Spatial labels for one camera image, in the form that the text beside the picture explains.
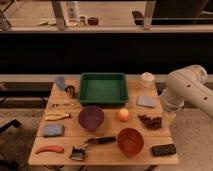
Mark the red chili pepper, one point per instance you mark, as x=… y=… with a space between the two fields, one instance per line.
x=56 y=149

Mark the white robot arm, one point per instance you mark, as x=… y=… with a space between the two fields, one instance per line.
x=187 y=84

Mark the green plastic tray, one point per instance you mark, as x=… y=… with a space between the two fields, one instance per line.
x=103 y=89

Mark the yellow red apple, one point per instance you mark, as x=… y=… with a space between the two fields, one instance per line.
x=123 y=114

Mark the purple bowl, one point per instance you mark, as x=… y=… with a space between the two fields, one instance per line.
x=91 y=118

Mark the black binder clip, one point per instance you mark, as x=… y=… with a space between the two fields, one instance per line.
x=71 y=91

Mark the white paper cup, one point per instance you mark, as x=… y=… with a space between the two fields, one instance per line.
x=146 y=79

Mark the grey blue cloth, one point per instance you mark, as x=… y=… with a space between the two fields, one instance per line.
x=146 y=101

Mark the wooden table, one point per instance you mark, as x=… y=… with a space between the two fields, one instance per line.
x=108 y=154

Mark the thin metal utensil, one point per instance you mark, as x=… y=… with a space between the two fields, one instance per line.
x=62 y=104

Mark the orange red bowl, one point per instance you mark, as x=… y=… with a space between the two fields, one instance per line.
x=130 y=142

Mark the dark grape bunch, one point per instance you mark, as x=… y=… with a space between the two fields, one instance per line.
x=151 y=123

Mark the yellow banana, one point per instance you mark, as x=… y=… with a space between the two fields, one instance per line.
x=55 y=117

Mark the dark red background bowl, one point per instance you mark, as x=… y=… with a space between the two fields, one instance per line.
x=93 y=21

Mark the small background jar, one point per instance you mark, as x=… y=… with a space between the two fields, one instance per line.
x=82 y=21

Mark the blue sponge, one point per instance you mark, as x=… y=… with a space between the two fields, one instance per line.
x=53 y=130

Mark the clear background bottle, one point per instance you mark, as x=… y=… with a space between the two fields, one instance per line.
x=73 y=13

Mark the black rectangular phone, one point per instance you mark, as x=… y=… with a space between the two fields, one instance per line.
x=163 y=150

